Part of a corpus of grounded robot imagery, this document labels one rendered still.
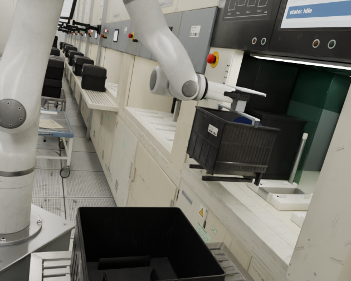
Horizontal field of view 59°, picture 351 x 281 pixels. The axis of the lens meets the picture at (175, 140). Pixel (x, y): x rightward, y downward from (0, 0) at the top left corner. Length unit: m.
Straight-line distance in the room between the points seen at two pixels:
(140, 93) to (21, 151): 1.88
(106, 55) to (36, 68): 3.29
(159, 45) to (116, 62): 3.29
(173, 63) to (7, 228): 0.64
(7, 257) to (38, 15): 0.60
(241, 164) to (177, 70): 0.38
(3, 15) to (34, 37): 13.62
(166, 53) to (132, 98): 1.85
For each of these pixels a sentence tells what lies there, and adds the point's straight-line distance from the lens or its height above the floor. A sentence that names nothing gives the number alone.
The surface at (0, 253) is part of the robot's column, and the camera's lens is 0.95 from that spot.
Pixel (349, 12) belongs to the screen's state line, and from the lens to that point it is 0.86.
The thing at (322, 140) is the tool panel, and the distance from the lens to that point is 1.89.
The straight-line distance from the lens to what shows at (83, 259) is 0.66.
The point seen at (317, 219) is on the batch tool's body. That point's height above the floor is 1.05.
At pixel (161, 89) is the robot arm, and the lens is 0.91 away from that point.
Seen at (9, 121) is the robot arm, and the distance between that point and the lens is 0.82.
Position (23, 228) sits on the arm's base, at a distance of 1.02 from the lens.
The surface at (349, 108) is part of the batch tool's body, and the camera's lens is 0.73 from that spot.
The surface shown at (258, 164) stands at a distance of 1.06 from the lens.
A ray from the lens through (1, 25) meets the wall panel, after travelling 14.47.
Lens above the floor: 1.32
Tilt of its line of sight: 15 degrees down
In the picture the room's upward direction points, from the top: 12 degrees clockwise
